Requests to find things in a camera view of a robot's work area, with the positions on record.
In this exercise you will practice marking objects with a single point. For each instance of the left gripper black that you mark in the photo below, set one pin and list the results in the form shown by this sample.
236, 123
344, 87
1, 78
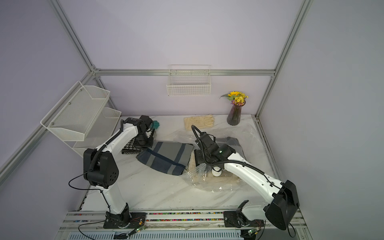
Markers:
149, 144

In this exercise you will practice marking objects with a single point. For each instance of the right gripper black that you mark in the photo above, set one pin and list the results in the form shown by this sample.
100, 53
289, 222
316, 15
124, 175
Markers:
201, 159

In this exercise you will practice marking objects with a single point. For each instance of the black white houndstooth scarf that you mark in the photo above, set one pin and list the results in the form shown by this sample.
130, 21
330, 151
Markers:
131, 148

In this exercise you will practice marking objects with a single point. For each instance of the dark grey garment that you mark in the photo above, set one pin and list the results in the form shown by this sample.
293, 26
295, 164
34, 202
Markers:
170, 158

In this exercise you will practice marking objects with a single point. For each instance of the black white checked scarf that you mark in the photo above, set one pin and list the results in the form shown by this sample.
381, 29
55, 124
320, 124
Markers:
233, 143

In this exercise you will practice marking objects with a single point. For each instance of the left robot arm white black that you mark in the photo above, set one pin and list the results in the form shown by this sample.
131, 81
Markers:
100, 167

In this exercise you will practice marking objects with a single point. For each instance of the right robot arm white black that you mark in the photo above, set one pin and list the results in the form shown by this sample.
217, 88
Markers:
281, 197

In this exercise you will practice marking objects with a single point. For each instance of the cream knitted scarf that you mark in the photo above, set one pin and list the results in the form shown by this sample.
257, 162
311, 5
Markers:
198, 173

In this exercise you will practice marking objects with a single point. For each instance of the white vacuum bag valve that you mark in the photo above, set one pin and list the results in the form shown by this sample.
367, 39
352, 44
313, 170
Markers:
216, 171

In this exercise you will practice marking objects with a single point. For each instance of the beige leather gloves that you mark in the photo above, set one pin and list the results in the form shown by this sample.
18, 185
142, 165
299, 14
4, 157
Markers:
201, 122

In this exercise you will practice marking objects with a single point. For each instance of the green work glove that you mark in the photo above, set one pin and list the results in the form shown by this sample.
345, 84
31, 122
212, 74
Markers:
155, 125

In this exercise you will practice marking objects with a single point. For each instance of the purple glass vase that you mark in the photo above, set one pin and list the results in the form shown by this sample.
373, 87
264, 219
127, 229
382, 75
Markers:
234, 116

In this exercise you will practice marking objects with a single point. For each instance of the yellow flower bouquet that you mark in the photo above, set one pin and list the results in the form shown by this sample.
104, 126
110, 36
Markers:
236, 98

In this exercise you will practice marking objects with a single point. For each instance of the white mesh two-tier shelf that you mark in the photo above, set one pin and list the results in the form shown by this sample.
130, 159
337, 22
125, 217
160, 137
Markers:
82, 119

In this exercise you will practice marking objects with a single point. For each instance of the white wire wall basket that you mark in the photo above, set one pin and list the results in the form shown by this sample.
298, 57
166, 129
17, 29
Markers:
189, 80

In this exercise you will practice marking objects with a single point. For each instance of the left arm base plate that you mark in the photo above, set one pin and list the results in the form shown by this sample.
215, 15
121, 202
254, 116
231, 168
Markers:
124, 221

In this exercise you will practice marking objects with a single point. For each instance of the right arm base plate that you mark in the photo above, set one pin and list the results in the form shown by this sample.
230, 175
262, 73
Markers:
243, 219

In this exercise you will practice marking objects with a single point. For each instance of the aluminium mounting rail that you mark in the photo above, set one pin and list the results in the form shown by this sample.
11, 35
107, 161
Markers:
161, 220

